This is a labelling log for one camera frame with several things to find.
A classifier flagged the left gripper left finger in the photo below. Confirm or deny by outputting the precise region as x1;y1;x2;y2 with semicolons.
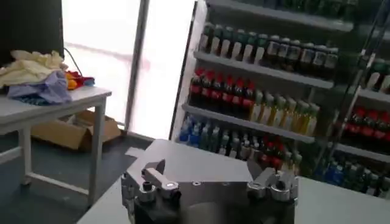
121;158;182;204

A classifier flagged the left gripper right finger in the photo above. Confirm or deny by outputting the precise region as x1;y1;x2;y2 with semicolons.
246;159;300;203

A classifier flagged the grey printed T-shirt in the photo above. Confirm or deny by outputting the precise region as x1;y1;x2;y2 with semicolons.
126;139;254;184

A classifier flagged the shelf rack with drink bottles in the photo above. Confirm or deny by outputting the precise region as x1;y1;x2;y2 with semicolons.
313;0;390;201
169;0;355;181

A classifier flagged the brown cardboard box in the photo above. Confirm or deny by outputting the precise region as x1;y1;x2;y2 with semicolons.
30;109;122;152

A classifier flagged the red and orange cloth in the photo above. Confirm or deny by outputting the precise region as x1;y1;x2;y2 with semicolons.
65;71;92;91

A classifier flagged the white side table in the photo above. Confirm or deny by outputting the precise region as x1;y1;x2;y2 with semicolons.
0;86;113;208

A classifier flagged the purple cloth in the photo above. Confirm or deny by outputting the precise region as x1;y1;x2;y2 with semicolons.
7;71;73;105

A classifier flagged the cream cloth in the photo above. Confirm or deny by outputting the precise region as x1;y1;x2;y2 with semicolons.
0;49;69;89

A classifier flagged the black monitor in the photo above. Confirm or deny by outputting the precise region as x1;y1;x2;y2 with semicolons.
0;0;65;67

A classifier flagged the grey window post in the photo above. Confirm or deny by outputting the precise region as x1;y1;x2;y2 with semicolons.
124;0;151;132

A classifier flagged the thin black monitor cable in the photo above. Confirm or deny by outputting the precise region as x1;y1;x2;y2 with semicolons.
63;47;83;77

